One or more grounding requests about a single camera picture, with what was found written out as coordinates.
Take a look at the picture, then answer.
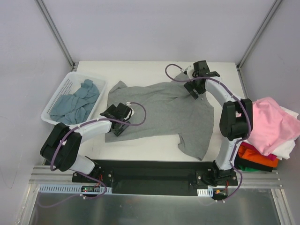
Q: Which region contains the grey t-shirt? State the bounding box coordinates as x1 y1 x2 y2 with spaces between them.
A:
105 74 214 160

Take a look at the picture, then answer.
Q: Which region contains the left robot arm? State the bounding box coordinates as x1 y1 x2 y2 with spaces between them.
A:
40 103 134 182

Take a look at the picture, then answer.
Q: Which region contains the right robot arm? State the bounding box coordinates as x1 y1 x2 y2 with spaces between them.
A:
184 60 253 185

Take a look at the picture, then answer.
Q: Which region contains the white plastic laundry basket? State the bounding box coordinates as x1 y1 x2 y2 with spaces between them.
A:
41 71 107 125

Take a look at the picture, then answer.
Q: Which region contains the blue-grey t-shirt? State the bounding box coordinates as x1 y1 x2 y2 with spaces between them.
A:
50 79 99 125

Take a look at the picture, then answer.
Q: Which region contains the magenta t-shirt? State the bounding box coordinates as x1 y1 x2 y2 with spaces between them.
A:
241 141 277 162

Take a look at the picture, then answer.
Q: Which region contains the black t-shirt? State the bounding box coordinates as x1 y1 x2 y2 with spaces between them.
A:
235 154 274 172

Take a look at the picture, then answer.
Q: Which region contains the pink t-shirt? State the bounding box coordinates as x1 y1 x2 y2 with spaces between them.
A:
244 97 300 156

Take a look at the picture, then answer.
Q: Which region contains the orange t-shirt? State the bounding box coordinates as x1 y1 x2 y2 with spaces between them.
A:
238 142 279 168

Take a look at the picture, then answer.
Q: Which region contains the green t-shirt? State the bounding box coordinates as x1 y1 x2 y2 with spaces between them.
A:
238 165 259 172

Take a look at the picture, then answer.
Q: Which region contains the white t-shirt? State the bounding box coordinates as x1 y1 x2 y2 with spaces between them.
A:
272 106 299 160

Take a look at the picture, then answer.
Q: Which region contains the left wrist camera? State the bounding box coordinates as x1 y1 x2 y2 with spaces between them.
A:
126 102 135 119

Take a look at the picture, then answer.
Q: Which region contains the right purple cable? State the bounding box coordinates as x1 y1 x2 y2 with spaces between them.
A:
165 63 253 205

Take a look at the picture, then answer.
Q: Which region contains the purple cable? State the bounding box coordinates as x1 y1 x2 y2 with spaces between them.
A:
165 63 253 205
35 101 148 208

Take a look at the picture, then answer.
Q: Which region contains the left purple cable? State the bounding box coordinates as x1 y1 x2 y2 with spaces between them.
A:
35 101 148 208

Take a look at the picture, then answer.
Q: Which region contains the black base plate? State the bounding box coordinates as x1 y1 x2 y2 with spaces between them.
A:
71 159 239 195

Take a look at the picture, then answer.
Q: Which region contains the aluminium front rail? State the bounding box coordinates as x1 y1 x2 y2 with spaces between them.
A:
29 165 283 189

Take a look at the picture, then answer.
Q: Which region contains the right cable duct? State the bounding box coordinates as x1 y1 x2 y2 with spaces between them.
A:
197 188 213 197

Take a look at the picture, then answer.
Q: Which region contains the cable duct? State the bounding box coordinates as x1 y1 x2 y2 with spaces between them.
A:
39 184 113 195
197 188 213 197

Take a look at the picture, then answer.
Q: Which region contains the left cable duct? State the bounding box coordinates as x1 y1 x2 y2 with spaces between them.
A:
39 184 113 195

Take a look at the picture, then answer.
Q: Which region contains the aluminium frame post right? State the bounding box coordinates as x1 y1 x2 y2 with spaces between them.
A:
237 0 284 71

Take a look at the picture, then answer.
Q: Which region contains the aluminium frame post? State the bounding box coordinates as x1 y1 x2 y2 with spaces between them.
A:
237 0 284 71
35 0 78 71

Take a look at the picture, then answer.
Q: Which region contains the aluminium frame post left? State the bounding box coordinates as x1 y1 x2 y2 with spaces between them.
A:
35 0 78 71

